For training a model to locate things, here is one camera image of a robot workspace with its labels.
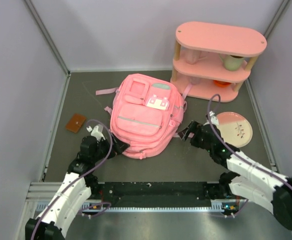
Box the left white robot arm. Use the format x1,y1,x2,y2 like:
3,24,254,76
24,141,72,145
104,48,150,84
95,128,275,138
25,135,130,240

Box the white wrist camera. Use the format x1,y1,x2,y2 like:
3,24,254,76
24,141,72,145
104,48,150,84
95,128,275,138
86,124,105,141
206,111,219,126

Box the clear glass on shelf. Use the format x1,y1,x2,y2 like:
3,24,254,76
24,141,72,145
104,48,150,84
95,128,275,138
189,76,201,85

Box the pink cup on shelf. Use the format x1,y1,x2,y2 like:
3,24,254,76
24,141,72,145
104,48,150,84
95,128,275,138
185,49,201,65

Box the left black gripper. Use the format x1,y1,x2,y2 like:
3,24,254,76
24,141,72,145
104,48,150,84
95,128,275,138
92,132,129,162

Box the pink three-tier shelf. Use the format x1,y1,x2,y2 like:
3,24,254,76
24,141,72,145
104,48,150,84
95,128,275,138
171,21,267,103

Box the pink white floral plate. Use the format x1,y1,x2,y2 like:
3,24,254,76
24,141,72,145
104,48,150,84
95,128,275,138
216,111,253,148

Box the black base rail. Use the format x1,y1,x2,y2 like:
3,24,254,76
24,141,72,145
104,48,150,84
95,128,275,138
80,181,239,208

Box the orange bowl on shelf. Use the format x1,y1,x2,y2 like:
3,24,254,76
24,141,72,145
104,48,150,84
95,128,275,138
213,80,232,88

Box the brown leather card wallet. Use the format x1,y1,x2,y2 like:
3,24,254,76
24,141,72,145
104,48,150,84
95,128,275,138
65,113,86,134

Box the pink student backpack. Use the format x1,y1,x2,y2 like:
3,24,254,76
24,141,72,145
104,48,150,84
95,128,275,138
96,73,190,160

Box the green mug on shelf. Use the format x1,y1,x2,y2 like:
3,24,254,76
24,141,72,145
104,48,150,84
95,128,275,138
219,54,245,72

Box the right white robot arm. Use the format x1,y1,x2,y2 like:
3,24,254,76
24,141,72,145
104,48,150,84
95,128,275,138
177,121,292,231

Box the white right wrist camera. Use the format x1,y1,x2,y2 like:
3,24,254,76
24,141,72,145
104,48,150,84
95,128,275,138
206,111,219,126

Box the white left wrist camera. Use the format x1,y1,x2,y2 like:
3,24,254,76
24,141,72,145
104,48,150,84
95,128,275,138
86,124,105,141

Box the grey slotted cable duct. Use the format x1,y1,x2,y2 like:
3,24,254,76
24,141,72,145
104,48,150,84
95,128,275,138
35,201,239,213

